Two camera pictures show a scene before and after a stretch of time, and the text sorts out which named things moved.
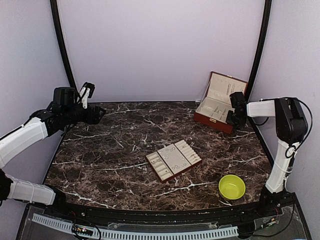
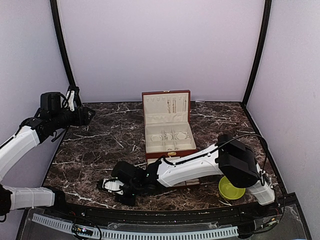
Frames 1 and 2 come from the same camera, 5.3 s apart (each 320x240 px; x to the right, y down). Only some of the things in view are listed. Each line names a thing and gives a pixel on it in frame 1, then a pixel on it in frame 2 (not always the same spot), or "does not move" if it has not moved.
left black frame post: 54,4 does not move
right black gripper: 229,121 → 130,201
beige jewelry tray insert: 172,159 → 184,183
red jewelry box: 215,103 → 168,132
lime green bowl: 232,187 does not move
